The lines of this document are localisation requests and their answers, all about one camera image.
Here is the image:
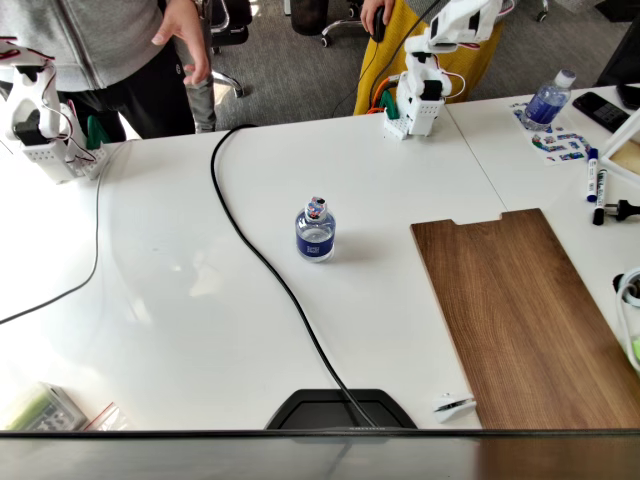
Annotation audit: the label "person in grey hoodie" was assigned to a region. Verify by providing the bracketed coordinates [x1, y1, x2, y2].
[0, 0, 196, 144]

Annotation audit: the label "grey hoodie person's hand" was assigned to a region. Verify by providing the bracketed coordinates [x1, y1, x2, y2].
[151, 0, 214, 86]

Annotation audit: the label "small white clip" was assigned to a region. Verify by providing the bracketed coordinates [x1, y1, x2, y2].
[432, 392, 476, 425]

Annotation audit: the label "thin grey cable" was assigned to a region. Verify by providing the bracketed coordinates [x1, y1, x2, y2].
[0, 144, 109, 326]

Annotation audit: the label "black marker pen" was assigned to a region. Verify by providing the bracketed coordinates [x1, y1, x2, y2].
[592, 168, 609, 226]

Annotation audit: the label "black computer mouse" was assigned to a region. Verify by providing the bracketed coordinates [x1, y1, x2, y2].
[369, 5, 387, 44]

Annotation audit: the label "white wooden frame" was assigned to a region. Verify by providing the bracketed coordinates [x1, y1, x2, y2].
[599, 107, 640, 176]

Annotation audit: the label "green clamp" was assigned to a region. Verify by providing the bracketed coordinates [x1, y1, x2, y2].
[86, 114, 109, 150]
[378, 89, 401, 120]

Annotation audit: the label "colourful sticker sheet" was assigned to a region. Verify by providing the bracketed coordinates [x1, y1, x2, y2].
[509, 99, 594, 166]

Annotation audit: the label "black waste bin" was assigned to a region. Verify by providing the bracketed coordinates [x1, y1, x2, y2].
[288, 0, 331, 36]

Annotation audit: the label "clear zip bag red stripe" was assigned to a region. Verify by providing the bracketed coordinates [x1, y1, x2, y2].
[82, 401, 136, 432]

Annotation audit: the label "black monitor stand base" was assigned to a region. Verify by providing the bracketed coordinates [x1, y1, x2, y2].
[264, 388, 419, 431]

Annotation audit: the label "blue bottle with sticker cap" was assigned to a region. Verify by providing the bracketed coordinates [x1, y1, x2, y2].
[294, 195, 337, 264]

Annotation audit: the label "orange wire bundle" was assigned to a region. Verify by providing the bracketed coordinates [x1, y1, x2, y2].
[368, 74, 402, 115]

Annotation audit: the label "black phone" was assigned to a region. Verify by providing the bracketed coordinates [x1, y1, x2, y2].
[572, 91, 631, 134]

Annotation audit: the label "thick black cable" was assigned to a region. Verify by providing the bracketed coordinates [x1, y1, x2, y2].
[210, 123, 375, 430]

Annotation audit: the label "black screen edge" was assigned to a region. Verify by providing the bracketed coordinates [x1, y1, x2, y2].
[594, 14, 640, 89]

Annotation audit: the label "brown wooden board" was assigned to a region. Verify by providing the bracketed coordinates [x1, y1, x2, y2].
[410, 207, 640, 430]

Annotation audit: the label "person in grey trousers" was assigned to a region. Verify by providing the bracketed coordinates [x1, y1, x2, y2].
[172, 39, 217, 134]

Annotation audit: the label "blue marker pen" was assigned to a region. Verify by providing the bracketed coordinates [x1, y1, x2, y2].
[585, 147, 600, 203]

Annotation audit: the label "person in yellow trousers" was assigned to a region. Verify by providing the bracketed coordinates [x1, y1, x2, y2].
[353, 0, 506, 116]

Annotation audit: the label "black rounded object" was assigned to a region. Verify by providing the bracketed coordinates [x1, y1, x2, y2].
[615, 83, 640, 111]

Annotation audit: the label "yellow trousers person's hand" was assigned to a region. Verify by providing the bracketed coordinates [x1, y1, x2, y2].
[359, 0, 396, 36]

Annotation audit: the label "blue bottle with white cap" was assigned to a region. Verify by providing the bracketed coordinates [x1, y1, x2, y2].
[521, 68, 578, 132]

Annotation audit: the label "black computer monitor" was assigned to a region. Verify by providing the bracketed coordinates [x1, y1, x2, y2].
[0, 428, 640, 480]

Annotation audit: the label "clear plastic box green contents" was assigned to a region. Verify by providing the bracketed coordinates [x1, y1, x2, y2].
[0, 382, 89, 432]

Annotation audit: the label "black power plug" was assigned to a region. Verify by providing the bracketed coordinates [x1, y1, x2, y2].
[603, 198, 640, 222]

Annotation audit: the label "chrome office chair base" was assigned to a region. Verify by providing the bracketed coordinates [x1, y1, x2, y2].
[319, 0, 369, 49]

